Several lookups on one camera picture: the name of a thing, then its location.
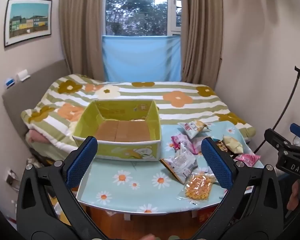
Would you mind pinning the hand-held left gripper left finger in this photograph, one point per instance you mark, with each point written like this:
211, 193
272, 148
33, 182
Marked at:
82, 162

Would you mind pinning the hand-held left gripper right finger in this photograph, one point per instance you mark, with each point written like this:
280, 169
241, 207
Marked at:
217, 165

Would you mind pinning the pale yellow snack bag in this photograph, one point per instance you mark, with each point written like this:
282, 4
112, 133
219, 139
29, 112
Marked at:
232, 143

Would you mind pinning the clear bag of orange crackers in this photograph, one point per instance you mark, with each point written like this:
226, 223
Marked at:
197, 187

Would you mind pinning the silver snack packet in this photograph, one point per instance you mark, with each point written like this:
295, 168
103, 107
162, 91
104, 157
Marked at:
181, 165

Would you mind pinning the white red snack packet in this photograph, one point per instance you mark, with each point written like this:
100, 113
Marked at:
192, 127

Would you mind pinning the green cardboard box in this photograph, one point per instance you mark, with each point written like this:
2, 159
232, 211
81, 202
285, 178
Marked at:
122, 130

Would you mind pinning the person's right hand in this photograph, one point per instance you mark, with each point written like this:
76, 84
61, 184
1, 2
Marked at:
294, 196

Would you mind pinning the dark chocolate packet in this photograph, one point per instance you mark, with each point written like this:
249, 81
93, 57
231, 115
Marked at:
221, 147

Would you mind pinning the bright pink snack packet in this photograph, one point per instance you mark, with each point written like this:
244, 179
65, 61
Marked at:
247, 158

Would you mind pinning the pink white snack packet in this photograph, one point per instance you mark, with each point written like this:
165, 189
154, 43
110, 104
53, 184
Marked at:
183, 142

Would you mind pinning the pink folded cloth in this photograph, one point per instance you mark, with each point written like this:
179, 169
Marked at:
38, 135

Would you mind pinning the black curved rod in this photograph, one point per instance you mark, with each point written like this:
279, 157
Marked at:
297, 71

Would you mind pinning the floral striped blanket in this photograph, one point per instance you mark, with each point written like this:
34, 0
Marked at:
185, 97

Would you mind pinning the grey padded headboard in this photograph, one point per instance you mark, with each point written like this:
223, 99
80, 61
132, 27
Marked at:
30, 95

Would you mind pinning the small white device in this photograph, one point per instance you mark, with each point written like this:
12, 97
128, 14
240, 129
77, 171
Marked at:
23, 75

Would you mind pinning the small blue white item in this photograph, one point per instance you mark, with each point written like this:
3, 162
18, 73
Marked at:
10, 83

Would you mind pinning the light blue cloth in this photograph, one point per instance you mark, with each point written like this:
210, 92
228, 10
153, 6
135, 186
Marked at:
142, 57

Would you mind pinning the beige curtain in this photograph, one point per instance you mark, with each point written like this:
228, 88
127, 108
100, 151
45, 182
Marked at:
82, 30
202, 30

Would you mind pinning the framed landscape picture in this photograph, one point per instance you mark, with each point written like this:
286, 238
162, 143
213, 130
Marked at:
27, 21

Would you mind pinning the window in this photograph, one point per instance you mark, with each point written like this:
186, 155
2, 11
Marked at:
137, 7

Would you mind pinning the wall socket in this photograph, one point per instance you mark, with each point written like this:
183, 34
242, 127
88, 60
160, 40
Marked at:
12, 178

